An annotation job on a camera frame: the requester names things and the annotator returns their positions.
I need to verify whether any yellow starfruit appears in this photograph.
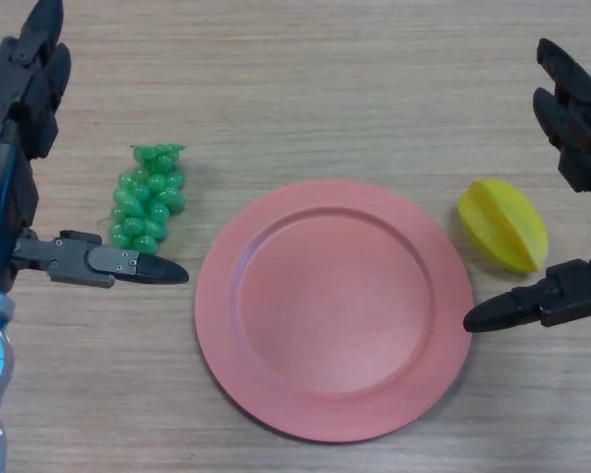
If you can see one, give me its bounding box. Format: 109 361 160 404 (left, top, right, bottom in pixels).
456 178 550 275

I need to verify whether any pink round plate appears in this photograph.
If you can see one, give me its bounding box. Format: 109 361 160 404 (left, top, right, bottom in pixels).
194 179 475 444

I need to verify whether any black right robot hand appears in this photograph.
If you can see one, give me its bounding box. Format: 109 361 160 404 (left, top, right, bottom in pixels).
462 37 591 335

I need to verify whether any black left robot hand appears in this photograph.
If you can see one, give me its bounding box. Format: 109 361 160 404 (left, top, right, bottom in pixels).
0 0 190 297

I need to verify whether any green grape bunch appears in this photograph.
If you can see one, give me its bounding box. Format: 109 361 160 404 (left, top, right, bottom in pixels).
97 142 188 253

